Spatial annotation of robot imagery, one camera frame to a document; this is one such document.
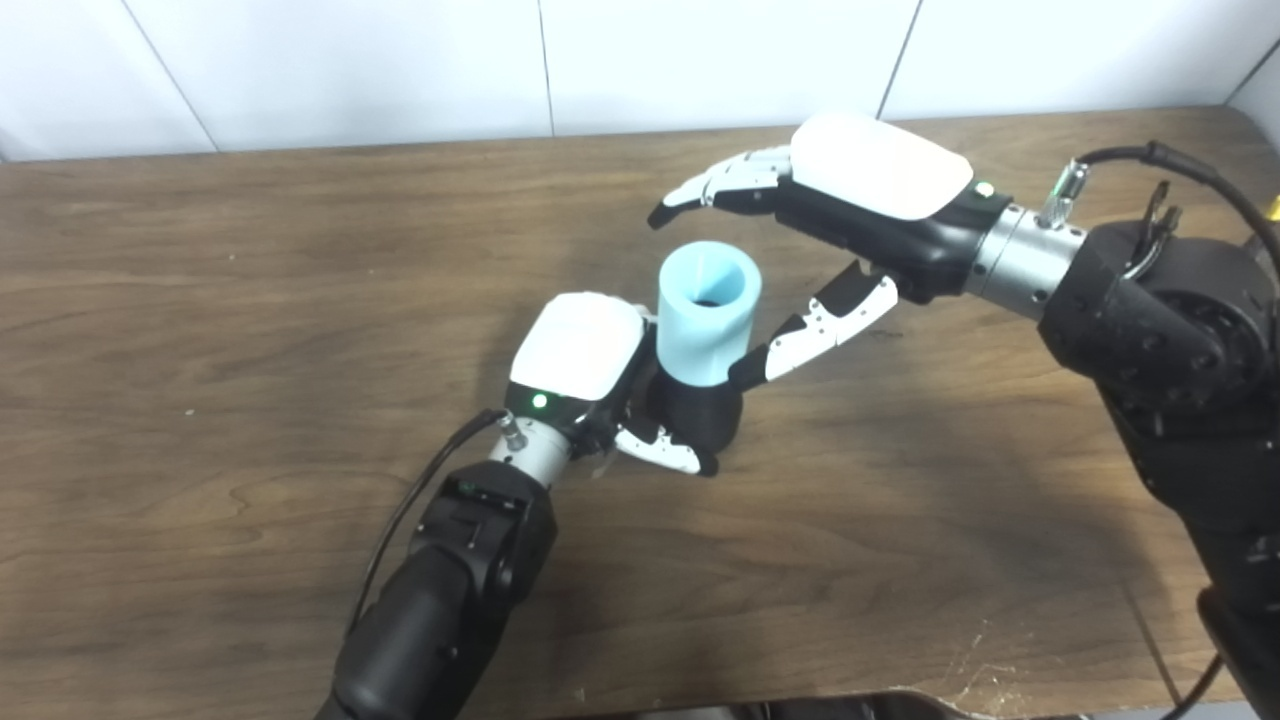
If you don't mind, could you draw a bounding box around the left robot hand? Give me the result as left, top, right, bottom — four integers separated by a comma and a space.
504, 292, 720, 478

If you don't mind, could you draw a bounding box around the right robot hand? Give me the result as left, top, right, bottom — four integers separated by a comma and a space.
646, 112, 1014, 393

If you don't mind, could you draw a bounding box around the light-blue hose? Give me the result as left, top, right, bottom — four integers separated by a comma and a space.
656, 240, 764, 388

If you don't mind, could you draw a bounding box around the black nozzle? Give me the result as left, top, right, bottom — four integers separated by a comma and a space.
646, 362, 745, 461

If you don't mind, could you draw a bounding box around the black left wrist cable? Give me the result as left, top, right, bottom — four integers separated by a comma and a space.
343, 406, 529, 639

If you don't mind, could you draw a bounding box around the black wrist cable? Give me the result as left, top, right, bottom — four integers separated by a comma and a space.
1038, 139, 1280, 720
343, 406, 529, 639

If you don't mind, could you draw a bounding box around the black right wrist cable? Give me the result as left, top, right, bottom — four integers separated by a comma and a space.
1038, 139, 1280, 720

